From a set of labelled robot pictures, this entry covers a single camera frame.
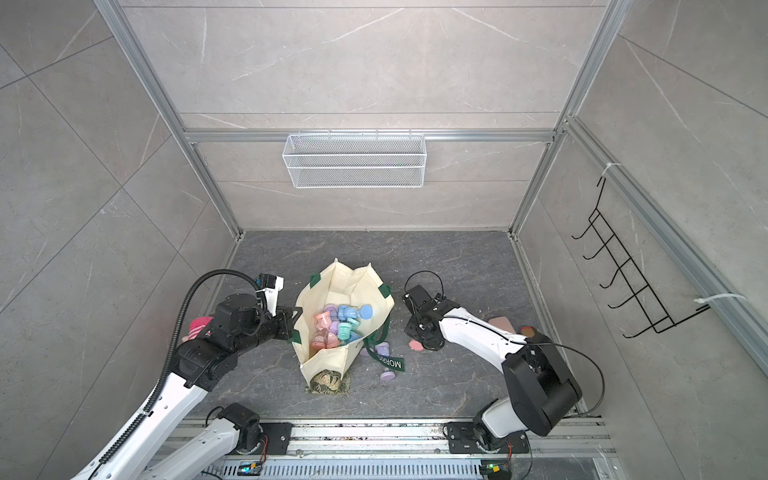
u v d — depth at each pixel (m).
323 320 0.83
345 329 0.83
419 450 0.73
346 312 0.92
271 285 0.63
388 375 0.82
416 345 0.82
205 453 0.55
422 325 0.63
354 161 1.01
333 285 0.91
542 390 0.43
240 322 0.54
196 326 0.86
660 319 0.58
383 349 0.86
